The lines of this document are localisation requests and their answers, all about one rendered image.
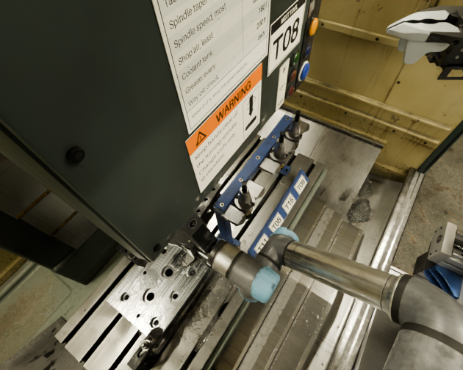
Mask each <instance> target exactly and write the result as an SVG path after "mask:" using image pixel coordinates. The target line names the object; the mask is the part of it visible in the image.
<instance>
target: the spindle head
mask: <svg viewBox="0 0 463 370"><path fill-rule="evenodd" d="M308 8H309V0H306V5H305V10H304V19H303V23H302V28H301V37H300V42H299V43H298V44H297V45H296V46H295V48H294V49H293V50H292V51H291V52H290V53H289V54H288V55H287V56H286V57H285V58H284V59H283V60H282V61H281V62H280V63H279V65H278V66H277V67H276V68H275V69H274V70H273V71H272V73H271V74H270V75H269V76H267V66H268V54H267V55H266V56H265V58H264V59H263V60H262V61H261V62H260V63H259V64H258V65H257V66H256V67H255V68H254V69H253V70H252V71H251V72H250V73H249V74H248V75H247V76H246V77H245V78H244V79H243V80H242V81H241V82H240V83H239V84H238V85H237V86H236V87H235V88H234V89H233V90H232V91H231V92H230V93H229V94H228V95H227V96H226V97H225V98H224V99H223V100H222V101H221V102H220V103H219V104H218V105H217V106H216V107H215V109H214V110H213V111H212V112H211V113H210V114H209V115H208V116H207V117H206V118H205V119H204V120H203V121H202V122H201V123H200V124H199V125H198V126H197V127H196V128H195V129H194V130H193V131H192V132H191V133H190V134H188V131H187V126H186V123H185V120H184V115H183V112H182V108H181V105H180V102H179V97H178V94H177V91H176V86H175V84H174V80H173V76H172V73H171V68H170V65H169V62H168V58H167V54H166V51H165V47H164V44H163V41H162V36H161V33H160V30H159V25H158V23H157V18H156V15H155V11H154V7H153V4H152V1H151V0H0V153H1V154H2V155H4V156H5V157H7V158H8V159H9V160H10V161H11V162H13V163H14V164H16V165H17V166H18V167H20V168H21V169H22V170H23V171H25V172H26V173H27V174H29V175H30V176H32V177H33V178H34V179H35V180H36V181H38V182H39V183H40V184H42V185H43V186H44V187H45V188H47V189H48V190H50V191H51V192H53V193H54V194H55V195H56V196H57V197H59V198H60V199H61V200H63V201H64V202H66V203H67V204H68V205H69V206H70V207H72V208H73V209H75V210H76V211H78V212H79V213H80V214H81V215H82V216H83V217H85V218H86V219H88V220H89V221H91V222H92V223H93V224H94V225H96V226H97V227H98V228H100V229H101V230H102V231H103V232H105V233H106V234H107V235H109V236H110V237H111V238H113V239H114V240H115V241H116V242H118V243H119V244H121V245H122V246H123V247H125V248H126V249H127V250H128V251H129V252H131V253H132V254H134V255H135V256H137V257H138V258H141V259H145V260H147V261H148V262H149V263H151V262H152V261H155V259H156V258H157V257H158V255H159V254H160V253H161V252H162V251H163V250H164V249H165V247H166V246H167V245H168V243H169V242H170V241H171V239H172V238H173V237H174V236H175V235H176V234H177V232H178V231H179V230H180V228H181V227H182V226H183V225H184V224H185V223H186V221H187V220H188V219H189V218H190V216H191V215H192V214H193V212H194V211H195V210H196V209H197V208H198V207H199V205H200V204H201V203H202V201H203V200H204V199H205V198H206V196H207V195H208V194H209V193H210V192H211V191H212V189H213V188H214V187H215V185H216V184H217V183H218V182H219V180H220V179H221V178H222V177H223V176H224V174H225V173H226V172H227V171H228V169H229V168H230V167H231V166H232V165H233V164H234V162H235V161H236V160H237V158H238V157H239V156H240V154H241V153H242V152H243V151H244V150H245V149H246V148H247V146H248V145H249V144H250V142H251V141H252V140H253V138H254V137H255V136H256V135H257V134H258V133H259V131H260V130H261V129H262V127H263V126H264V125H265V124H266V122H268V121H269V119H270V118H271V117H272V115H273V114H274V113H275V108H276V95H277V88H278V80H279V68H280V67H281V66H282V65H283V64H284V63H285V62H286V61H287V60H288V59H289V58H290V60H291V57H292V54H293V52H294V51H295V50H296V49H299V50H300V55H301V48H302V43H303V38H304V30H305V26H306V17H307V13H308ZM299 60H300V57H299ZM299 60H298V62H297V63H296V65H295V66H294V67H296V68H297V73H298V65H299ZM261 63H262V86H261V102H260V119H259V124H258V125H257V126H256V128H255V129H254V130H253V131H252V132H251V133H250V134H249V136H248V137H247V138H246V139H245V141H244V142H243V143H242V145H241V146H240V147H239V148H238V149H237V150H236V151H235V153H234V154H233V155H232V156H231V158H230V159H229V160H228V161H227V163H225V164H224V166H223V167H222V168H221V169H220V171H219V172H218V174H217V175H216V176H215V177H214V178H213V179H212V180H211V181H210V183H209V184H208V185H207V187H206V188H205V189H204V190H203V192H202V193H200V189H199V187H198V182H197V180H196V177H195V173H194V170H193V166H192V163H191V161H190V156H189V153H188V151H187V146H186V144H185V141H186V140H187V139H188V138H189V137H190V136H191V135H192V134H193V133H194V132H195V131H196V130H197V129H198V128H199V127H200V126H201V125H202V124H203V123H204V122H205V120H206V119H207V118H208V117H209V116H210V115H211V114H212V113H213V112H214V111H215V110H216V109H217V108H218V107H219V106H220V105H221V104H222V103H223V102H224V101H225V100H226V99H227V98H228V97H229V96H230V95H231V94H232V93H233V92H234V91H235V90H236V89H237V88H238V87H239V86H240V85H241V84H242V83H243V82H244V81H245V80H246V78H247V77H248V76H249V75H250V74H251V73H252V72H253V71H254V70H255V69H256V68H257V67H258V66H259V65H260V64H261ZM294 67H291V66H290V62H289V67H288V73H287V83H286V89H285V95H284V100H285V99H286V92H287V88H288V87H289V86H290V85H291V84H292V83H293V84H294V86H295V82H296V78H297V74H296V77H295V79H294V81H293V82H292V83H291V84H289V83H288V76H289V74H290V71H291V70H292V69H293V68H294Z"/></svg>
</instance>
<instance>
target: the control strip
mask: <svg viewBox="0 0 463 370"><path fill-rule="evenodd" d="M320 4H321V0H310V2H309V9H308V14H307V19H306V26H305V30H304V38H303V43H302V48H301V55H300V60H299V65H298V73H297V72H296V73H297V78H296V82H295V86H294V84H293V83H292V81H290V80H291V76H292V73H293V72H294V70H296V71H297V68H296V67H294V66H295V65H296V64H295V65H294V64H293V60H294V58H295V55H296V54H297V53H298V52H299V53H300V50H299V49H296V50H295V51H294V52H293V54H292V57H291V60H290V66H291V67H294V68H293V69H292V70H291V71H290V74H289V76H288V83H289V84H291V83H292V84H291V85H290V86H289V87H288V88H287V92H286V98H289V97H288V94H289V91H290V88H291V87H292V86H294V87H295V90H294V92H295V91H296V90H297V89H298V88H299V87H300V86H301V84H302V83H303V82H304V80H305V79H306V78H305V79H304V80H300V76H301V71H302V70H303V67H304V66H305V64H306V63H309V58H310V54H311V52H310V53H309V55H308V56H307V57H306V56H305V54H306V50H307V48H308V46H309V45H311V50H312V44H313V40H314V36H315V33H314V34H313V35H312V36H310V35H309V29H310V26H311V24H312V21H313V20H314V18H318V15H319V11H320ZM293 81H294V80H293Z"/></svg>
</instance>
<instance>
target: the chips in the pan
mask: <svg viewBox="0 0 463 370"><path fill-rule="evenodd" d="M372 183H373V182H372V181H370V180H369V181H368V180H365V181H364V183H363V184H362V187H361V189H360V190H359V192H358V194H357V195H358V197H362V196H365V197H367V195H368V196H369V195H370V194H371V192H372V189H371V184H372ZM369 202H370V201H369V200H368V199H364V198H363V199H361V198H360V199H358V200H357V201H356V202H355V203H354V202H353V203H352V205H353V206H351V207H350V208H349V210H348V213H347V214H346V215H347V217H348V221H349V223H351V224H355V223H361V224H362V223H363V222H369V220H370V216H371V215H372V214H371V211H370V205H369ZM355 225H356V224H355Z"/></svg>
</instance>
